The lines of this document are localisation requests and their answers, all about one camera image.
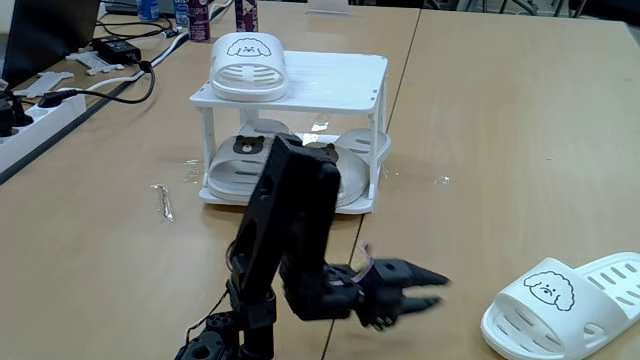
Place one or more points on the white slipper with dog print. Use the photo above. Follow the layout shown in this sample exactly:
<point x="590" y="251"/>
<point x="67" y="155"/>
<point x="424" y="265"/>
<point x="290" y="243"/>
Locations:
<point x="545" y="320"/>
<point x="247" y="75"/>

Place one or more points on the white power strip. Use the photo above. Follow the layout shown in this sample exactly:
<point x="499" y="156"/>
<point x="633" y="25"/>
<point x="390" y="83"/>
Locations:
<point x="35" y="132"/>

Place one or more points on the white flat plastic part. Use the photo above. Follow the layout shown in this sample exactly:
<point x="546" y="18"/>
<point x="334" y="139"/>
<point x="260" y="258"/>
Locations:
<point x="92" y="61"/>
<point x="45" y="82"/>

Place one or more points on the black power adapter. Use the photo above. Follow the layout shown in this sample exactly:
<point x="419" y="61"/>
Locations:
<point x="117" y="50"/>

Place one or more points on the black plug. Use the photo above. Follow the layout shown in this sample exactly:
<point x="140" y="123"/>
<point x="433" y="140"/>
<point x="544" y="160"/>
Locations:
<point x="12" y="117"/>

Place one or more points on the black laptop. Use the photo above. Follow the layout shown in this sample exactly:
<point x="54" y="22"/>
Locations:
<point x="50" y="35"/>

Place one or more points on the blue drink can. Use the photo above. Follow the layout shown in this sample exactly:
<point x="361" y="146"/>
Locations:
<point x="181" y="12"/>
<point x="148" y="10"/>

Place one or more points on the white card stand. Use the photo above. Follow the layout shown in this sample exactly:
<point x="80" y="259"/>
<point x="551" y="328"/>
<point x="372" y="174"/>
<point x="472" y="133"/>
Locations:
<point x="328" y="7"/>

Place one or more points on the white two-shelf shoe rack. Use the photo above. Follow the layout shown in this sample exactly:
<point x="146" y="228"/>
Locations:
<point x="330" y="80"/>

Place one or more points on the purple drink can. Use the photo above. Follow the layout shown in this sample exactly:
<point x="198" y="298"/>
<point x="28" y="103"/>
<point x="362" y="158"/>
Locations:
<point x="199" y="22"/>
<point x="246" y="17"/>

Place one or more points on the grey slipper with bear badge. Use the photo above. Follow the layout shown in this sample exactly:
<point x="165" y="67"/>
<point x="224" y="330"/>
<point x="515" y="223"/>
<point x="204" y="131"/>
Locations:
<point x="355" y="180"/>
<point x="235" y="170"/>

